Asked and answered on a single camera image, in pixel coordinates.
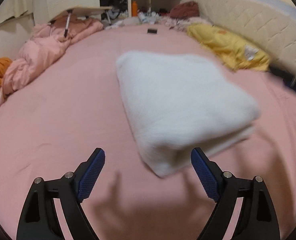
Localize cream padded headboard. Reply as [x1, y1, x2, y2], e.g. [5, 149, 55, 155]
[182, 0, 296, 75]

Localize pink crumpled quilt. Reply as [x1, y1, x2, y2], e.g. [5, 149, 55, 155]
[0, 15, 104, 106]

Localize small black box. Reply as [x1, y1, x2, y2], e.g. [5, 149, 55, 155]
[147, 28, 158, 34]

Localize yellow garment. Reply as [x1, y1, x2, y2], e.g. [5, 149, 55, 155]
[187, 24, 270, 72]

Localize dark red garment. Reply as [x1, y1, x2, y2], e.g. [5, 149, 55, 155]
[169, 1, 199, 20]

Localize orange bottle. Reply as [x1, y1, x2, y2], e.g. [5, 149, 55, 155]
[131, 1, 138, 17]

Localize white knit cardigan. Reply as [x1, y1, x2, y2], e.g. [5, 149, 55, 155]
[116, 51, 261, 177]

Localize folding lap table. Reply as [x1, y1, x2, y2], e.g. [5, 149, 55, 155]
[49, 6, 113, 38]

